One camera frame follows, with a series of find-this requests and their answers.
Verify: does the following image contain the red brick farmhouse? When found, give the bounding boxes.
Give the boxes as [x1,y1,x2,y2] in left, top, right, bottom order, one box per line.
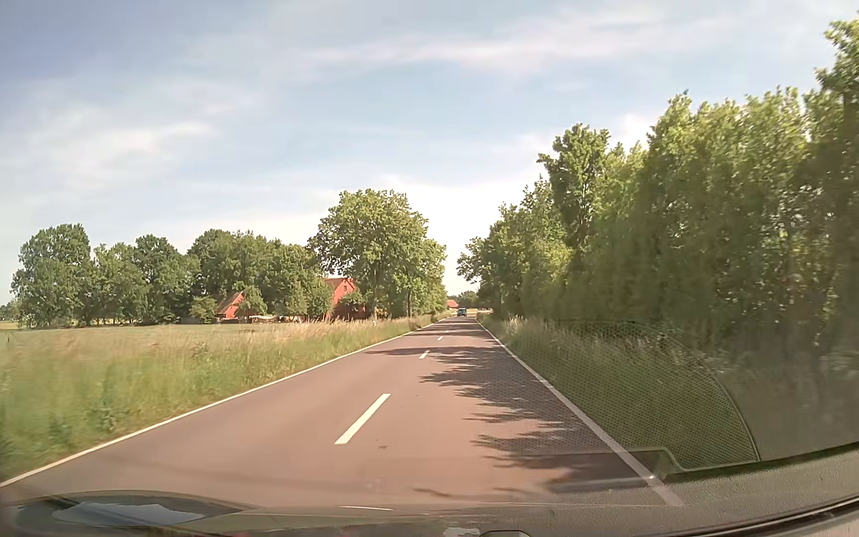
[213,276,371,324]

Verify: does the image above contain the road markings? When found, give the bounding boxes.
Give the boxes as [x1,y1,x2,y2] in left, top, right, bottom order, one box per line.
[0,316,686,508]

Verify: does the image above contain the group of trees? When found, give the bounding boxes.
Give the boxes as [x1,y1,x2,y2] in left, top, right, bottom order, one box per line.
[10,188,449,329]

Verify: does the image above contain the grey asphalt road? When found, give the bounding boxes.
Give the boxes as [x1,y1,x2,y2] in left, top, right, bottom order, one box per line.
[0,315,687,512]

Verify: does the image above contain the grass verge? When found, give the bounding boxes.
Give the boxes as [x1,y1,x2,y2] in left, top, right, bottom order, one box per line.
[476,312,859,472]

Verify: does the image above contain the car's own bonnet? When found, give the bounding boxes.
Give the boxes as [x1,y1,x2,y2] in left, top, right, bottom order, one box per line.
[4,436,859,537]

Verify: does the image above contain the row of trees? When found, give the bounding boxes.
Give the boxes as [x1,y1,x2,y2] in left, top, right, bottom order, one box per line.
[456,9,859,352]

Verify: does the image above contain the grass field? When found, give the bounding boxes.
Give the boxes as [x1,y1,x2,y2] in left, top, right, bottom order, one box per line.
[0,313,451,482]

